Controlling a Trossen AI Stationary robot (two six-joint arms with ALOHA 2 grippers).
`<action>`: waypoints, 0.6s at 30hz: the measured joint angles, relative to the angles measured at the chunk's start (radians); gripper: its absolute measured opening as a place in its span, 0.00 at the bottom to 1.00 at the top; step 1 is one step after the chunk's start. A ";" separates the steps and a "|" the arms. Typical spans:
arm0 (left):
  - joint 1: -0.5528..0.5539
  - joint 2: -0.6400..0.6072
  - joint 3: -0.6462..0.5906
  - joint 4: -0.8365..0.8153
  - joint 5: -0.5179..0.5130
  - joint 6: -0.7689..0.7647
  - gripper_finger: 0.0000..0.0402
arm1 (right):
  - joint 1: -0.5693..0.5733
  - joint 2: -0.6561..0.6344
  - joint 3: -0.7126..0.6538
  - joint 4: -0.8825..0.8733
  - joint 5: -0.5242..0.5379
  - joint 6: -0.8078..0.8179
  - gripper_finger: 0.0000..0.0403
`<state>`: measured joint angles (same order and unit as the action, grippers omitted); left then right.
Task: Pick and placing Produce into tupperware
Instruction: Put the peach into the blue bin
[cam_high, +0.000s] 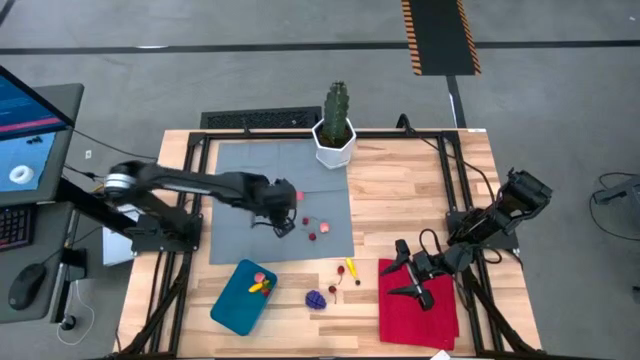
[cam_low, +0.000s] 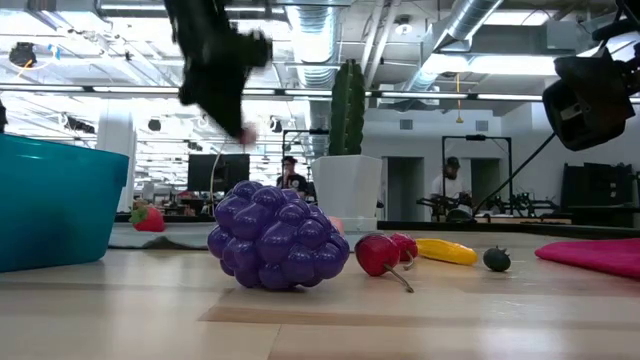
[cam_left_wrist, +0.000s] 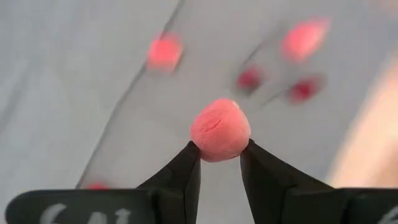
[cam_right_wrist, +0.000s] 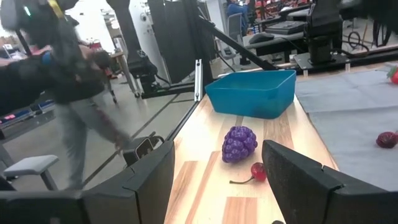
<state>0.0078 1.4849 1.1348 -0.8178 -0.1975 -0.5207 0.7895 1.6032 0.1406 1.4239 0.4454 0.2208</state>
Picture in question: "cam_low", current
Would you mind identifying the red folded cloth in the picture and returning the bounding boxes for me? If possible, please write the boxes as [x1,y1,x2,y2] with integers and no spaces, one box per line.
[534,238,640,280]

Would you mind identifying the white room pillar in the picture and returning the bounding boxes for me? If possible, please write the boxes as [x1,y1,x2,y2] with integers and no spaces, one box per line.
[97,107,138,211]

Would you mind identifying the purple toy grape bunch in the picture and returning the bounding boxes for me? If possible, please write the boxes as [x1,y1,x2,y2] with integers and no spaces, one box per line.
[206,180,351,292]

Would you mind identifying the teal plastic tupperware container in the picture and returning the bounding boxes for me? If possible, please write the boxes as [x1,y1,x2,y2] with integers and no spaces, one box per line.
[0,132,130,274]

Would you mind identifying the red toy cherry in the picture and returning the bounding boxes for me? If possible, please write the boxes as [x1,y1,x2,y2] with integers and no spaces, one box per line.
[354,232,415,294]
[390,232,419,272]

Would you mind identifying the dark toy blueberry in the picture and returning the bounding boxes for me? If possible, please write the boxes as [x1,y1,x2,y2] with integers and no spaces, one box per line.
[482,245,512,273]

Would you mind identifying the red toy strawberry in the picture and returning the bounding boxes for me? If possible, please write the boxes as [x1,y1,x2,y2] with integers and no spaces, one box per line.
[129,198,167,233]

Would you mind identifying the black background monitor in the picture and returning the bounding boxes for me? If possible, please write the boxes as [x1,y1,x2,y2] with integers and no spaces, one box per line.
[187,153,251,193]

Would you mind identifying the long ceiling strip light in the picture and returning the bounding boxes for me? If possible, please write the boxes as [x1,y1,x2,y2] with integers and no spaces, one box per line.
[0,84,546,102]

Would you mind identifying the person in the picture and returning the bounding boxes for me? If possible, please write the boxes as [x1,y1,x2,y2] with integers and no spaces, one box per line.
[430,156,474,209]
[276,155,310,200]

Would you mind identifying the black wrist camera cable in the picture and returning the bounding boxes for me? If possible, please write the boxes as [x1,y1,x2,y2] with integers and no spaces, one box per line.
[472,132,557,217]

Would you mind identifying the silver ventilation duct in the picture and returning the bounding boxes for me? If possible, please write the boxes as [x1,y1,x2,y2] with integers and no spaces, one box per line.
[284,0,347,156]
[399,0,504,96]

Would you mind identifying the green cactus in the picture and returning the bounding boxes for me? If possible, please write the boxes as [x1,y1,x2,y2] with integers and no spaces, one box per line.
[327,58,367,157]

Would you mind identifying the black background station frame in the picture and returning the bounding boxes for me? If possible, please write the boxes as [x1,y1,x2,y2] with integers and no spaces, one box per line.
[441,133,514,217]

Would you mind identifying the yellow toy banana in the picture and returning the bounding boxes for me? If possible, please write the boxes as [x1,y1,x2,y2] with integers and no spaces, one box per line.
[415,238,479,267]

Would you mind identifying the black background cabinet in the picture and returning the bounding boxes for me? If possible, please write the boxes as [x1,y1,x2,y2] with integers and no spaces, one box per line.
[560,162,640,227]

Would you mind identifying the white hexagonal plant pot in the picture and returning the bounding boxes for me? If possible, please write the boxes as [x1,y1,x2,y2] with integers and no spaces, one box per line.
[310,154,384,234]

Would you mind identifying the black aluminium table frame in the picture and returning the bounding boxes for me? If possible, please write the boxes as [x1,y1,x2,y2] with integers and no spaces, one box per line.
[114,213,640,240]

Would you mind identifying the grey cloth mat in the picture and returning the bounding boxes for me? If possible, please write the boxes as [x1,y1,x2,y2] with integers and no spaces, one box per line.
[108,222,221,251]

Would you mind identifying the black background robot arms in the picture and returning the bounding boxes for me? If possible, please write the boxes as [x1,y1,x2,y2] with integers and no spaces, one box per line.
[417,192,559,222]

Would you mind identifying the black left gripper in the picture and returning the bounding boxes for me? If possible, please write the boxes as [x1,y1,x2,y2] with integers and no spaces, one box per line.
[169,24,274,140]

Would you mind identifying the black ceiling cable reel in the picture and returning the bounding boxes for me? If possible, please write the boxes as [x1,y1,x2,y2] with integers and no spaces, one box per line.
[8,41,37,68]

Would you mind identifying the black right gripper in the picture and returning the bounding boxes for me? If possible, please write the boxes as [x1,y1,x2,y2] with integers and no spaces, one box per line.
[552,48,632,96]

